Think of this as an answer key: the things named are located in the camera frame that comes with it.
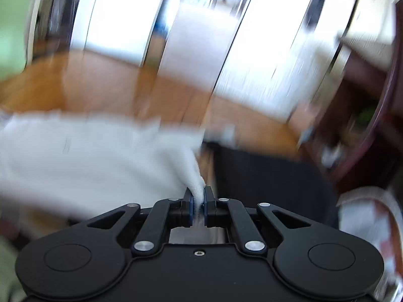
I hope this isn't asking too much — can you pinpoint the white patterned cloth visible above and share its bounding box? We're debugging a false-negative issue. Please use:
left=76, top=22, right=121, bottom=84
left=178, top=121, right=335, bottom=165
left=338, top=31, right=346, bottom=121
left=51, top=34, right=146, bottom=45
left=338, top=186, right=403, bottom=299

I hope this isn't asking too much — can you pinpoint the dark cloth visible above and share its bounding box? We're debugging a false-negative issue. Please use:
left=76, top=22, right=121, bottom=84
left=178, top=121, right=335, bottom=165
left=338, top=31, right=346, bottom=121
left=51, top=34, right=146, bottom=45
left=213, top=143, right=338, bottom=230

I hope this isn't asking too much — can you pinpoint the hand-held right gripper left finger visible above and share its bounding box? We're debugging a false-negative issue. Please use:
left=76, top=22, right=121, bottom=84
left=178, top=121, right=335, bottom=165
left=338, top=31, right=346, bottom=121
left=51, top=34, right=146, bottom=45
left=70, top=187, right=194, bottom=257

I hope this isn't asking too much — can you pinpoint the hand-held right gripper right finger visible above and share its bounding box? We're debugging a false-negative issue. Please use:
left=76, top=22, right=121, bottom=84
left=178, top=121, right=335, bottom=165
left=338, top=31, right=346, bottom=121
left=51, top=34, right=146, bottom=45
left=203, top=186, right=331, bottom=256

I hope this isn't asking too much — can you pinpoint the white cloth garment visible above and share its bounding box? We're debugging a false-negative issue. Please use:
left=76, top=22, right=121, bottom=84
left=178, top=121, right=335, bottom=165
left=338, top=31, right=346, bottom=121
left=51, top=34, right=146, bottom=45
left=0, top=111, right=206, bottom=219

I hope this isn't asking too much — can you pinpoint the dark wooden furniture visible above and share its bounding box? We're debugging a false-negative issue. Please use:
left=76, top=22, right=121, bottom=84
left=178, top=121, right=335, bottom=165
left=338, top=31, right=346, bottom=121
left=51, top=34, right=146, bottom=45
left=299, top=3, right=403, bottom=192

